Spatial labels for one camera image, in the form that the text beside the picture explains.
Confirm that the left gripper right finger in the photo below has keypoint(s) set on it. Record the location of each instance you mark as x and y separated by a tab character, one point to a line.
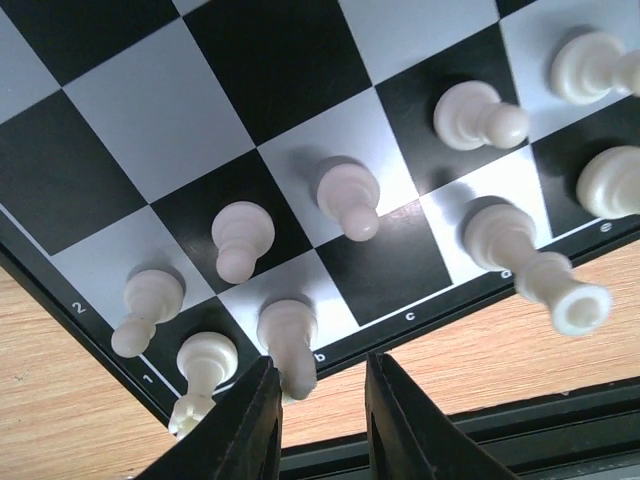
409	437

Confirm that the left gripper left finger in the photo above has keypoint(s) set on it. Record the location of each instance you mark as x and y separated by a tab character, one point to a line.
239	439

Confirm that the white chess rook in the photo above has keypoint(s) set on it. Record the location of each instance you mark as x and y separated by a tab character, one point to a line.
205	360

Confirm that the white chess knight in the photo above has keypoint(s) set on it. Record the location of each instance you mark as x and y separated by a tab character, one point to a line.
286	329

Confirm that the white chess pawn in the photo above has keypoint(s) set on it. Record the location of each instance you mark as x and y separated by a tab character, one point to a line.
590	66
243	232
471	114
152	297
348	194

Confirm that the white chess queen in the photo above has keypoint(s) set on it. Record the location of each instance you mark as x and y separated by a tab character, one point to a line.
501	237

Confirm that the white chess king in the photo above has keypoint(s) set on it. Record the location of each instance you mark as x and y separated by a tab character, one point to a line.
608	187

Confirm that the black and silver chessboard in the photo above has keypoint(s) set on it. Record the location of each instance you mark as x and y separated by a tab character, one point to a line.
127	126

